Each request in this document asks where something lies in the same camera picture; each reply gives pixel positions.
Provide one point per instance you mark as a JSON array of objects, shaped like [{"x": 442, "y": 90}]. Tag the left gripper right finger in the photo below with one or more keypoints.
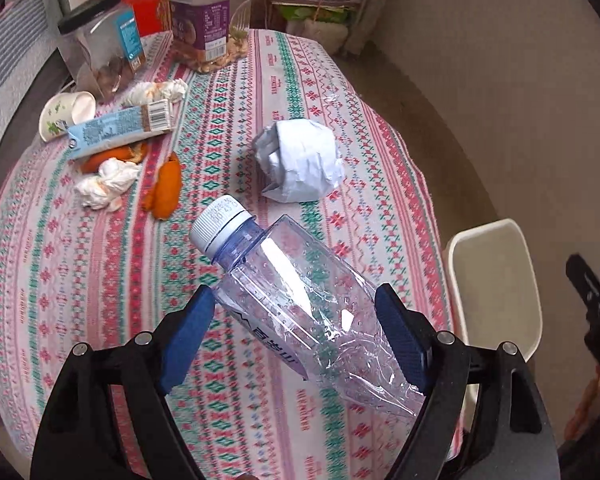
[{"x": 483, "y": 416}]

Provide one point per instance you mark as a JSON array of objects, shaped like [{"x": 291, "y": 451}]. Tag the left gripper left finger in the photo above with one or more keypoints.
[{"x": 79, "y": 437}]

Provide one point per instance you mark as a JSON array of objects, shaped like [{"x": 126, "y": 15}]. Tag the white tissue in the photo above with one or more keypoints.
[{"x": 104, "y": 190}]

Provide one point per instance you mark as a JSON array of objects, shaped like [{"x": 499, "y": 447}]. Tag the crushed clear plastic bottle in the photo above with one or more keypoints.
[{"x": 305, "y": 304}]

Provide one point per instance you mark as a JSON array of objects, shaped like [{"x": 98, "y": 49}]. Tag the orange peel piece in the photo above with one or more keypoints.
[{"x": 162, "y": 199}]

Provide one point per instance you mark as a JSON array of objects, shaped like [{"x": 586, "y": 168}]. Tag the white paper ball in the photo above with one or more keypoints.
[{"x": 300, "y": 160}]

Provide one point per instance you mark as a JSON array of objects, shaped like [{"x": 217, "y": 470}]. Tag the cream plastic trash bin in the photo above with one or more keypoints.
[{"x": 493, "y": 287}]

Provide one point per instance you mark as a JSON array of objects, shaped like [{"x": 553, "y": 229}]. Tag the person's right hand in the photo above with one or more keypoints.
[{"x": 587, "y": 411}]

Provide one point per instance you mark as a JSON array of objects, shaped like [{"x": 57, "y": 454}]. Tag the patterned red green tablecloth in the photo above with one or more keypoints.
[{"x": 69, "y": 274}]

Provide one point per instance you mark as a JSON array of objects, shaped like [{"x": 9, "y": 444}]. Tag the orange peel under box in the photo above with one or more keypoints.
[{"x": 135, "y": 152}]

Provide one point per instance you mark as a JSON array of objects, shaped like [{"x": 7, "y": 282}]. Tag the white floral paper cup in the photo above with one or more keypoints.
[{"x": 63, "y": 111}]

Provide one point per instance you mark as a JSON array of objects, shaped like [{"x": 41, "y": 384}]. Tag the light blue toothpaste box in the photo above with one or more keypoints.
[{"x": 113, "y": 130}]

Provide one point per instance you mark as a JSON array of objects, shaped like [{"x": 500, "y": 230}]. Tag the crumpled tissue near jars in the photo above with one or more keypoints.
[{"x": 146, "y": 92}]

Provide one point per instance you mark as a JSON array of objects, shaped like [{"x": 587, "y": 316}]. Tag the beige curtain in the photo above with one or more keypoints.
[{"x": 375, "y": 5}]

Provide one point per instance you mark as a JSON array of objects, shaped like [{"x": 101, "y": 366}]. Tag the white woven bag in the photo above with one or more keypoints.
[{"x": 331, "y": 36}]

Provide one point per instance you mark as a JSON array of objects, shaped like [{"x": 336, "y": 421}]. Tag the green tissue box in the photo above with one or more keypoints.
[{"x": 325, "y": 14}]

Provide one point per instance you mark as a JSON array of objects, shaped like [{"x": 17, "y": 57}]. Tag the grey striped sofa cushion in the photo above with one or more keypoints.
[{"x": 28, "y": 37}]

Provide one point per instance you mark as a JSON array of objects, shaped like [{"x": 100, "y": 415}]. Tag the clear jar blue label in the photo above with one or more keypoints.
[{"x": 100, "y": 44}]

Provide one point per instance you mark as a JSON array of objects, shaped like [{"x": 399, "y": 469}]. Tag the red gift box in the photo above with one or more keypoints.
[{"x": 151, "y": 16}]

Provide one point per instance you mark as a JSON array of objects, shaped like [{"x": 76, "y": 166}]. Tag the clear jar purple label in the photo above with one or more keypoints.
[{"x": 210, "y": 34}]

